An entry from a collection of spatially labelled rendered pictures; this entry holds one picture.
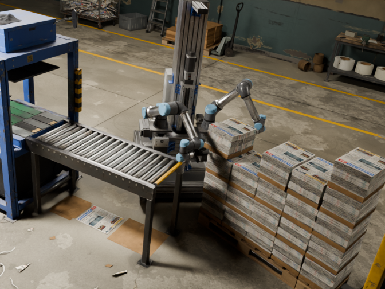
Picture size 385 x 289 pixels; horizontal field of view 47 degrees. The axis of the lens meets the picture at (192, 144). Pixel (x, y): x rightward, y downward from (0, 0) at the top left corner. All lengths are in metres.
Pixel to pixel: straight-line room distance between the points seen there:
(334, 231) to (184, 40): 2.18
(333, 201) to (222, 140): 1.10
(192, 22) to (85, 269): 2.41
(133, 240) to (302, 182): 1.66
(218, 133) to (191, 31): 1.03
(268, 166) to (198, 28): 1.50
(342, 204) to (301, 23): 7.23
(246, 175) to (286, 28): 6.84
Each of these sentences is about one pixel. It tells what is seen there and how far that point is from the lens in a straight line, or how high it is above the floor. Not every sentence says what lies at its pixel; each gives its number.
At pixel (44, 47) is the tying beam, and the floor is 1.55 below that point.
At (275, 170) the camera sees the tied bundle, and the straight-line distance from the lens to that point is 3.67.
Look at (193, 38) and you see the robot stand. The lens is 4.33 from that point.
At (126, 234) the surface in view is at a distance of 4.29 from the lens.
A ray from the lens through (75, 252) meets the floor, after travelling 4.12.
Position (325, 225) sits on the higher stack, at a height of 0.75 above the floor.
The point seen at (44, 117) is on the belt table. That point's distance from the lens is 4.59.
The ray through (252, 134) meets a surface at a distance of 4.09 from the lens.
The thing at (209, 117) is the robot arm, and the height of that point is 0.95.
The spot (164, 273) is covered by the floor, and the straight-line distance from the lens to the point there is 3.94.
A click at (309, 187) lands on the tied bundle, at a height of 0.98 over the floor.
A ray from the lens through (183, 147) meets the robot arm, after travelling 3.75.
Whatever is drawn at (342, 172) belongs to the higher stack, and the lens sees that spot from 3.37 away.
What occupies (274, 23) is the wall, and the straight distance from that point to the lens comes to 10.44.
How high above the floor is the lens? 2.74
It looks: 27 degrees down
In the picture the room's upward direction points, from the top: 8 degrees clockwise
